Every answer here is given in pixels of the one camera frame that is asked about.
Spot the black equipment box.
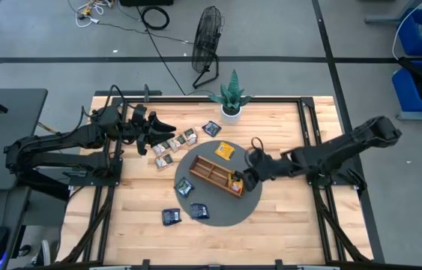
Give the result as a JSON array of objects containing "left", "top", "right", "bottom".
[{"left": 119, "top": 0, "right": 175, "bottom": 7}]

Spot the coiled black cable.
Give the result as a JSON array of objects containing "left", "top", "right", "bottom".
[{"left": 140, "top": 5, "right": 171, "bottom": 31}]

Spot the white cable bundle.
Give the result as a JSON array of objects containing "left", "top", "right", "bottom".
[{"left": 67, "top": 0, "right": 115, "bottom": 29}]

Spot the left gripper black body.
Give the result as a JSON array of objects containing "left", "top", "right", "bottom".
[{"left": 120, "top": 103, "right": 148, "bottom": 156}]

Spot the black floor fan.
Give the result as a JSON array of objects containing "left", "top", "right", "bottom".
[{"left": 190, "top": 4, "right": 224, "bottom": 90}]

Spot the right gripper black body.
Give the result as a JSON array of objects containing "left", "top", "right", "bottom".
[{"left": 241, "top": 149, "right": 274, "bottom": 192}]

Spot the yellow mango tea bag packet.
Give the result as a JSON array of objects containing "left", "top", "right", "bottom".
[
  {"left": 228, "top": 173, "right": 244, "bottom": 195},
  {"left": 214, "top": 141, "right": 236, "bottom": 161}
]

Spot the long black floor cable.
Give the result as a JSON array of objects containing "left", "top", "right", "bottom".
[{"left": 136, "top": 6, "right": 187, "bottom": 96}]

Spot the yellow braided cable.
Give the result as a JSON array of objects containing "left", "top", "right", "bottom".
[{"left": 37, "top": 121, "right": 64, "bottom": 135}]

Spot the round grey woven placemat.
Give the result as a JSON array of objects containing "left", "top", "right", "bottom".
[{"left": 174, "top": 140, "right": 263, "bottom": 227}]

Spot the snake plant in white pot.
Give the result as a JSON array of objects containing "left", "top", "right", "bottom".
[{"left": 208, "top": 69, "right": 253, "bottom": 126}]

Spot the office chair base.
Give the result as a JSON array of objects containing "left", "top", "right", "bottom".
[{"left": 17, "top": 239, "right": 61, "bottom": 268}]

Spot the wooden tea organizer tray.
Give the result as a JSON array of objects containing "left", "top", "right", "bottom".
[{"left": 188, "top": 154, "right": 246, "bottom": 199}]

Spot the dark blue tea bag packet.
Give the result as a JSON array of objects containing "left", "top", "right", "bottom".
[
  {"left": 161, "top": 208, "right": 182, "bottom": 227},
  {"left": 175, "top": 176, "right": 196, "bottom": 199},
  {"left": 202, "top": 120, "right": 223, "bottom": 138},
  {"left": 190, "top": 202, "right": 211, "bottom": 221}
]

